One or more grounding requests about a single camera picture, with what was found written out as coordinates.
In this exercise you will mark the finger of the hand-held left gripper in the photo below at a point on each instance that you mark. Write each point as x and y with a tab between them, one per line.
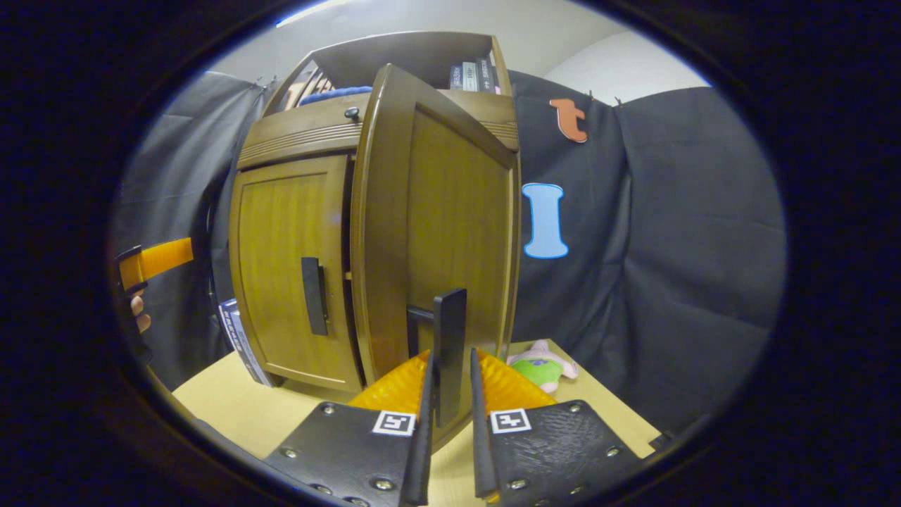
165	258

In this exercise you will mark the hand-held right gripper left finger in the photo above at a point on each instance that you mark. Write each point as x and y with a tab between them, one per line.
422	451

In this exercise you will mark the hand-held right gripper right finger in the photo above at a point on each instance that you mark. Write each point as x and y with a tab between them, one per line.
481	451

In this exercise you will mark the wooden cabinet door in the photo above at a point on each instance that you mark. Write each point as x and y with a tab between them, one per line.
450	211
281	267

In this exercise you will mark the wooden double-door shoe cabinet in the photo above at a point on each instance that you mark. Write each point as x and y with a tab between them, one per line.
295	141

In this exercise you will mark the wooden cabinet drawer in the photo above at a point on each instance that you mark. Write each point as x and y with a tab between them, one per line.
303	134

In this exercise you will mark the pink green plush toy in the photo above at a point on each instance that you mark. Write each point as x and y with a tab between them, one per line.
542	367

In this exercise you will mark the blue and white book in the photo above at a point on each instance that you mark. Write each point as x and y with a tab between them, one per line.
243	345

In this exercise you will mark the blue folded cloth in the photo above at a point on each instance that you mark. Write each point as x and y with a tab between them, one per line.
334	95

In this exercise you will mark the black round drawer knob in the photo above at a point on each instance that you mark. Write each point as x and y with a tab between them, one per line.
352	113

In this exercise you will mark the black backdrop cloth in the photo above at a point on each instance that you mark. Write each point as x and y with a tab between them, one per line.
669	246

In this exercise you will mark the ceiling light panel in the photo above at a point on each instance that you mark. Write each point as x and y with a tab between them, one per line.
310	10

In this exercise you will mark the dark blue book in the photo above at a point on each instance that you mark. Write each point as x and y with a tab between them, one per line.
456	77

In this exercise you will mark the grey book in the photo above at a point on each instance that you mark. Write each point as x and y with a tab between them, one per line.
470	75

